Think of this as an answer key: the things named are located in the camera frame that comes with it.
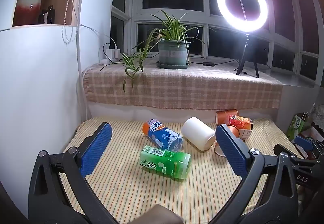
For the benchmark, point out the black tripod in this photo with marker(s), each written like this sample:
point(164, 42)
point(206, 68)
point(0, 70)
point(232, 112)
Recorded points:
point(246, 49)

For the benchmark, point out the red printed cup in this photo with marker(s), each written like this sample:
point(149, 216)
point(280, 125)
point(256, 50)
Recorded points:
point(240, 124)

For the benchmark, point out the blue cup with orange rim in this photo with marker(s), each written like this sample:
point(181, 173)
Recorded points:
point(162, 135)

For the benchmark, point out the brown paper cup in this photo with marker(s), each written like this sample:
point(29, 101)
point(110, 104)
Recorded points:
point(234, 131)

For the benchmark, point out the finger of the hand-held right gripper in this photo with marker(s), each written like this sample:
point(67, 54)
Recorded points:
point(303, 141)
point(308, 176)

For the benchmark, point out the dark glass bottle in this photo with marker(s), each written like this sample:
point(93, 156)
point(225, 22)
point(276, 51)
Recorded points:
point(51, 14)
point(44, 16)

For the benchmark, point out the plaid cloth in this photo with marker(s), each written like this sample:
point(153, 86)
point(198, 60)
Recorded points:
point(189, 87)

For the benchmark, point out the white cup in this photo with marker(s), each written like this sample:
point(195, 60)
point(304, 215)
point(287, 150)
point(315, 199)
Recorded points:
point(197, 133)

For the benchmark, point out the white window frame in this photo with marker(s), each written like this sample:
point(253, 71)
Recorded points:
point(206, 21)

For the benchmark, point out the yellow striped sheet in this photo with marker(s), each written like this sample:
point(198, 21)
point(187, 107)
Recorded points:
point(126, 193)

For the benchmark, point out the green carton box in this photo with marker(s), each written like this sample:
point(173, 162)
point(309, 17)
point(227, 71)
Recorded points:
point(297, 125)

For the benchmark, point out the potted spider plant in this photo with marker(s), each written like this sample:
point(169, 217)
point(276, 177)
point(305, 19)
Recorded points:
point(173, 53)

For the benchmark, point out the white power strip with plugs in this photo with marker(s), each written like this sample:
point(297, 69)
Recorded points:
point(114, 53)

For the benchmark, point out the green plant saucer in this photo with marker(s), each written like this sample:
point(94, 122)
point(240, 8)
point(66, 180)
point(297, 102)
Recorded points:
point(172, 66)

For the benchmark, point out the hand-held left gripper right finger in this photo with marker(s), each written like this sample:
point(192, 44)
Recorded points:
point(230, 148)

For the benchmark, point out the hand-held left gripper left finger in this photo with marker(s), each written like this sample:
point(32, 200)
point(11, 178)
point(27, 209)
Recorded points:
point(97, 148)

